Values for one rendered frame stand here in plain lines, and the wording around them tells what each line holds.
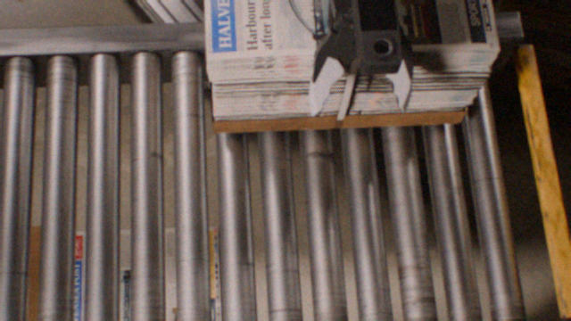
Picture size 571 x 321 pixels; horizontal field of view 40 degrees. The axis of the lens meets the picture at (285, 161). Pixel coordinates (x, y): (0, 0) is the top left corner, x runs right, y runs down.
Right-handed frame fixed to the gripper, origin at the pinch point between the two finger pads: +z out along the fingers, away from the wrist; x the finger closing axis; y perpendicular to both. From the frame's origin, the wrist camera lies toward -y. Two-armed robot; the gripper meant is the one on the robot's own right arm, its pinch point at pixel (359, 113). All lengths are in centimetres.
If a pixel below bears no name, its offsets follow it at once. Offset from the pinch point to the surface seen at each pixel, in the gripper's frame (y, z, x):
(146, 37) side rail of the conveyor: 30.9, 6.2, 28.7
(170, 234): 62, 79, 32
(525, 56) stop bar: 24.6, 8.1, -30.7
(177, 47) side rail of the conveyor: 29.3, 7.2, 24.0
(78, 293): 50, 87, 54
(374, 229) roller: 3.1, 23.5, -4.3
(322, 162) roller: 12.2, 17.8, 2.5
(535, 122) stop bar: 15.0, 13.9, -30.5
